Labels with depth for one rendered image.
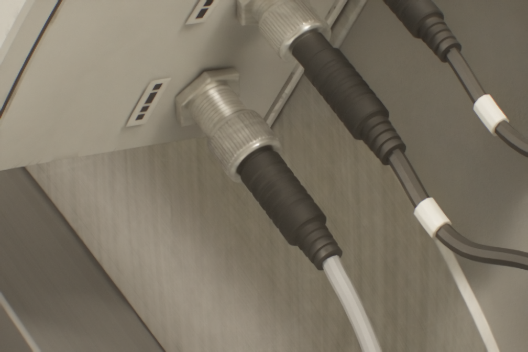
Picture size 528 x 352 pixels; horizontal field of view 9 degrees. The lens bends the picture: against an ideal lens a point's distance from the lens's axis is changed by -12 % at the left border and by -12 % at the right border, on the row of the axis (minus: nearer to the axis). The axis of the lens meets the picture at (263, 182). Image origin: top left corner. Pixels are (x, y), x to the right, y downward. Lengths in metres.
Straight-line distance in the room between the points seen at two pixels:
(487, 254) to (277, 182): 0.07
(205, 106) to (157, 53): 0.03
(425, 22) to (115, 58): 0.08
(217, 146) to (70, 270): 0.11
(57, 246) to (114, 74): 0.13
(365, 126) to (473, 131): 0.04
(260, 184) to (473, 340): 0.07
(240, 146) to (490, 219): 0.07
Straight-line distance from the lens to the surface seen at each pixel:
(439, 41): 0.80
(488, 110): 0.79
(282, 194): 0.85
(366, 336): 0.84
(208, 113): 0.86
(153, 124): 0.87
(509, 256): 0.80
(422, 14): 0.80
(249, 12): 0.85
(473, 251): 0.81
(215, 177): 0.92
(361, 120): 0.82
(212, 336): 0.93
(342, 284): 0.84
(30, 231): 0.96
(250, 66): 0.88
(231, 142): 0.86
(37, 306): 0.94
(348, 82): 0.83
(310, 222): 0.85
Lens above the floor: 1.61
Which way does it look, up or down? 6 degrees down
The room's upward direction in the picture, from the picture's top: 3 degrees counter-clockwise
